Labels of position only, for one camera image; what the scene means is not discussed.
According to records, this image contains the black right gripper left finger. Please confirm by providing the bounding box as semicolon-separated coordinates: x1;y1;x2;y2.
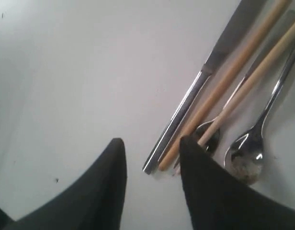
0;138;127;230

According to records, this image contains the steel spoon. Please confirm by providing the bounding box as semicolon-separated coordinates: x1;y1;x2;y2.
224;45;295;185

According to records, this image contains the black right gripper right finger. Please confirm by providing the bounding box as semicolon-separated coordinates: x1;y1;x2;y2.
180;136;295;230

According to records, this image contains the steel table knife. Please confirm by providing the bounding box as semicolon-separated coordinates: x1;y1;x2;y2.
142;0;266;175

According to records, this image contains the wooden chopstick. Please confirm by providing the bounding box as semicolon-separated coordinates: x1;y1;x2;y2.
158;0;291;171
197;23;295;146

